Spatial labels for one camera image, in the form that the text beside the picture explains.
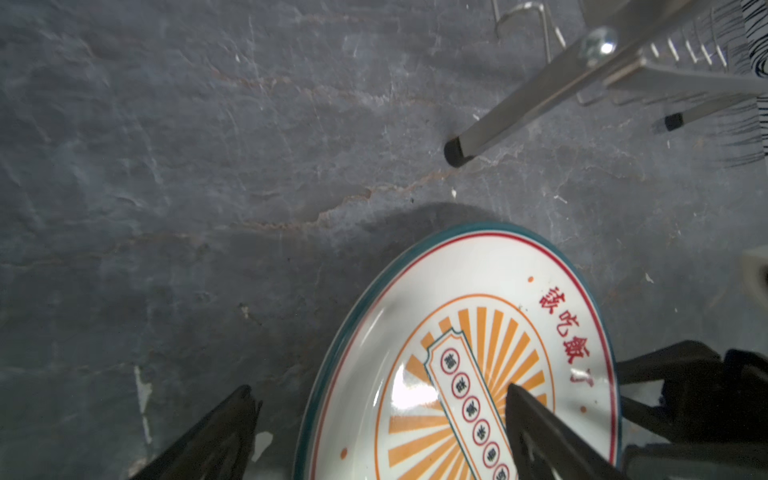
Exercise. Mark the orange sunburst plate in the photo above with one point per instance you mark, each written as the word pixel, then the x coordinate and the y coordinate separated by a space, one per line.
pixel 414 384

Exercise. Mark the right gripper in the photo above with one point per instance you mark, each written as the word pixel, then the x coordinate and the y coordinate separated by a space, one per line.
pixel 711 416

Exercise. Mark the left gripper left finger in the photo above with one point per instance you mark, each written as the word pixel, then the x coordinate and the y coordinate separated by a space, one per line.
pixel 219 446

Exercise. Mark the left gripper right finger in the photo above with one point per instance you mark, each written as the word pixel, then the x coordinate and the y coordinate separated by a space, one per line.
pixel 544 447

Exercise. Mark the stainless steel dish rack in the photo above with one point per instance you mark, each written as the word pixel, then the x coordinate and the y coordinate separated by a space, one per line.
pixel 707 55

